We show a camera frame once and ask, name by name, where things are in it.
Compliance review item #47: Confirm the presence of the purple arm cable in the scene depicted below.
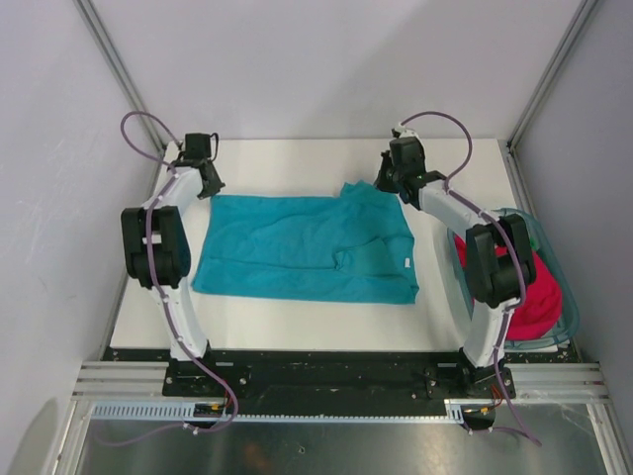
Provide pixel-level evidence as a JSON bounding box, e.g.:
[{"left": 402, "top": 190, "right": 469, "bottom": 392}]
[
  {"left": 121, "top": 111, "right": 239, "bottom": 446},
  {"left": 395, "top": 111, "right": 543, "bottom": 448}
]

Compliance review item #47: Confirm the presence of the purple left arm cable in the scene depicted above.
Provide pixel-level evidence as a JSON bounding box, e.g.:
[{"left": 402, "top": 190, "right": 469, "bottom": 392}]
[{"left": 121, "top": 111, "right": 239, "bottom": 446}]

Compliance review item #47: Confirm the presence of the left aluminium corner post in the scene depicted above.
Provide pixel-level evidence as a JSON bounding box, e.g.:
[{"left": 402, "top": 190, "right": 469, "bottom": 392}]
[{"left": 73, "top": 0, "right": 167, "bottom": 152}]

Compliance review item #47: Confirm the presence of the magenta red t-shirt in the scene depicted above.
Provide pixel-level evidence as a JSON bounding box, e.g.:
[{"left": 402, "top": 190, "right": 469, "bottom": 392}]
[{"left": 448, "top": 231, "right": 563, "bottom": 342}]

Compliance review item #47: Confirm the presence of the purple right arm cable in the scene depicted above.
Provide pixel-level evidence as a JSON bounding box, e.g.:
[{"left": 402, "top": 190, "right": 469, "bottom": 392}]
[{"left": 395, "top": 111, "right": 543, "bottom": 448}]

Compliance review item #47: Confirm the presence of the teal t-shirt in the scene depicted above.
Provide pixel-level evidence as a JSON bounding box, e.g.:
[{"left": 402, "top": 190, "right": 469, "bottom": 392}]
[{"left": 193, "top": 182, "right": 419, "bottom": 305}]

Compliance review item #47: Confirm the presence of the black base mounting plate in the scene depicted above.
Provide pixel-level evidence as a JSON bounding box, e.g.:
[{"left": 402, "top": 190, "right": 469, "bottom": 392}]
[{"left": 162, "top": 350, "right": 516, "bottom": 418}]

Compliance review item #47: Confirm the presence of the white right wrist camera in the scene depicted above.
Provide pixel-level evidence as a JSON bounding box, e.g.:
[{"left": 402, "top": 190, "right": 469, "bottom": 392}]
[{"left": 392, "top": 125, "right": 419, "bottom": 142}]

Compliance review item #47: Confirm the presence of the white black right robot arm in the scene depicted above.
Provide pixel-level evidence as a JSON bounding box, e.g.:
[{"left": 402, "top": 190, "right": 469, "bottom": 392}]
[{"left": 375, "top": 133, "right": 536, "bottom": 397}]

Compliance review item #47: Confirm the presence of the clear blue plastic bin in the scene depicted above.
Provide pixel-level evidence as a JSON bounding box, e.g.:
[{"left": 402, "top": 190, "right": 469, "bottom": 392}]
[{"left": 447, "top": 207, "right": 581, "bottom": 353}]

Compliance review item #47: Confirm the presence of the aluminium corner post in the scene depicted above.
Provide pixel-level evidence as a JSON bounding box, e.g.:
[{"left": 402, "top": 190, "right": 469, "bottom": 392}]
[
  {"left": 73, "top": 0, "right": 167, "bottom": 152},
  {"left": 506, "top": 0, "right": 602, "bottom": 149}
]

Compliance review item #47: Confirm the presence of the right aluminium corner post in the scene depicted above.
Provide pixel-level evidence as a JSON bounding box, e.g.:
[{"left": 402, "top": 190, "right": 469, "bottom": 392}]
[{"left": 506, "top": 0, "right": 602, "bottom": 149}]

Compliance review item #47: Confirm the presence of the aluminium frame rail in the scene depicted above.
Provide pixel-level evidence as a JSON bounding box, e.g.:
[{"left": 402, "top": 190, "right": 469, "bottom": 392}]
[{"left": 72, "top": 361, "right": 167, "bottom": 401}]

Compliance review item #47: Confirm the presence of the white slotted cable duct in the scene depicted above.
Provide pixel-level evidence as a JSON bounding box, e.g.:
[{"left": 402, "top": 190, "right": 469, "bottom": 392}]
[{"left": 88, "top": 398, "right": 503, "bottom": 427}]

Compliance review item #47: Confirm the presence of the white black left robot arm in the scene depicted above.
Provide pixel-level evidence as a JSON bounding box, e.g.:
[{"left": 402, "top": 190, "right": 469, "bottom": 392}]
[{"left": 121, "top": 133, "right": 225, "bottom": 361}]

